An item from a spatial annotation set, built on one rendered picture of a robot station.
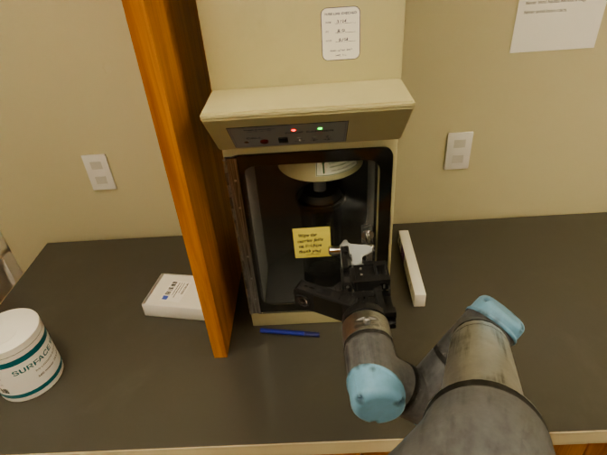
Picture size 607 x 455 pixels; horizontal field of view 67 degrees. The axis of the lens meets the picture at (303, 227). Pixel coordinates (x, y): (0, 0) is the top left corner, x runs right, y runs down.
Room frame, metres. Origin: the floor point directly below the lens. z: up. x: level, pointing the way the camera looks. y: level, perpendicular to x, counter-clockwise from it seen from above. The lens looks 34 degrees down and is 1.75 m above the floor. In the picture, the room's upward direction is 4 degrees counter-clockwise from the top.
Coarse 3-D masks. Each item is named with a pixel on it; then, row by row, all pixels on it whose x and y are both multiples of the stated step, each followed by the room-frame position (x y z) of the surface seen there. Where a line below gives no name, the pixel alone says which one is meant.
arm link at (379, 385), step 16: (352, 336) 0.47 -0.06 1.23; (368, 336) 0.46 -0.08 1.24; (384, 336) 0.46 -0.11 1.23; (352, 352) 0.44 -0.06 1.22; (368, 352) 0.43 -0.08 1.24; (384, 352) 0.43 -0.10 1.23; (352, 368) 0.41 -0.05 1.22; (368, 368) 0.40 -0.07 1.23; (384, 368) 0.40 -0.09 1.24; (400, 368) 0.41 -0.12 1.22; (352, 384) 0.39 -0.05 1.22; (368, 384) 0.38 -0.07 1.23; (384, 384) 0.37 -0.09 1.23; (400, 384) 0.38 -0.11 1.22; (352, 400) 0.37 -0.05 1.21; (368, 400) 0.36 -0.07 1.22; (384, 400) 0.36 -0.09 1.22; (400, 400) 0.37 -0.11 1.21; (368, 416) 0.36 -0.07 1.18; (384, 416) 0.36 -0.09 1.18
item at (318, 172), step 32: (256, 160) 0.76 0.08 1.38; (288, 160) 0.76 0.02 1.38; (320, 160) 0.76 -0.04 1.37; (352, 160) 0.76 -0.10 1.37; (384, 160) 0.75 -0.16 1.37; (256, 192) 0.76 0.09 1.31; (288, 192) 0.76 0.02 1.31; (320, 192) 0.76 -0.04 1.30; (352, 192) 0.76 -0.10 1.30; (384, 192) 0.75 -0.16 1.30; (256, 224) 0.76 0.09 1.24; (288, 224) 0.76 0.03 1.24; (320, 224) 0.76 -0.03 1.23; (352, 224) 0.76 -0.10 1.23; (384, 224) 0.75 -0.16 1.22; (256, 256) 0.76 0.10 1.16; (288, 256) 0.76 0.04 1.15; (320, 256) 0.76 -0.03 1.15; (384, 256) 0.75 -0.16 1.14; (288, 288) 0.76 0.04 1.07
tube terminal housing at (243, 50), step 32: (224, 0) 0.78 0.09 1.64; (256, 0) 0.77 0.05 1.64; (288, 0) 0.77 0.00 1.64; (320, 0) 0.77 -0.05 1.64; (352, 0) 0.77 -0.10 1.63; (384, 0) 0.77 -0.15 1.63; (224, 32) 0.78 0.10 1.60; (256, 32) 0.77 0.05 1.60; (288, 32) 0.77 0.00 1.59; (320, 32) 0.77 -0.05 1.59; (384, 32) 0.77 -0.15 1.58; (224, 64) 0.78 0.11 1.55; (256, 64) 0.77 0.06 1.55; (288, 64) 0.77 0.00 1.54; (320, 64) 0.77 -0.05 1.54; (352, 64) 0.77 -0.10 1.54; (384, 64) 0.77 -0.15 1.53; (256, 320) 0.78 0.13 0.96; (288, 320) 0.77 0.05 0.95; (320, 320) 0.77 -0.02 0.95
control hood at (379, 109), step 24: (216, 96) 0.74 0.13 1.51; (240, 96) 0.73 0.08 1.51; (264, 96) 0.72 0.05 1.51; (288, 96) 0.72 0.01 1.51; (312, 96) 0.71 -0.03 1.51; (336, 96) 0.70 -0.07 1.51; (360, 96) 0.69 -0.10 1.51; (384, 96) 0.68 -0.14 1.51; (408, 96) 0.67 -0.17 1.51; (216, 120) 0.66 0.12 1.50; (240, 120) 0.66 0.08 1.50; (264, 120) 0.67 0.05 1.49; (288, 120) 0.67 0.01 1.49; (312, 120) 0.67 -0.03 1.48; (336, 120) 0.67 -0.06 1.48; (360, 120) 0.68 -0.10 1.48; (384, 120) 0.68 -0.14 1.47; (216, 144) 0.74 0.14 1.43; (288, 144) 0.74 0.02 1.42
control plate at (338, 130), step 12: (228, 132) 0.69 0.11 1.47; (240, 132) 0.69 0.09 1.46; (252, 132) 0.70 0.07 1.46; (264, 132) 0.70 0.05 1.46; (276, 132) 0.70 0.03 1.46; (288, 132) 0.70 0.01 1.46; (300, 132) 0.70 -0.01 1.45; (312, 132) 0.70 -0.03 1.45; (324, 132) 0.70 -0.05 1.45; (336, 132) 0.71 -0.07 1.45; (240, 144) 0.73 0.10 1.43; (252, 144) 0.73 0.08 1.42; (264, 144) 0.74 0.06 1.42; (276, 144) 0.74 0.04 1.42
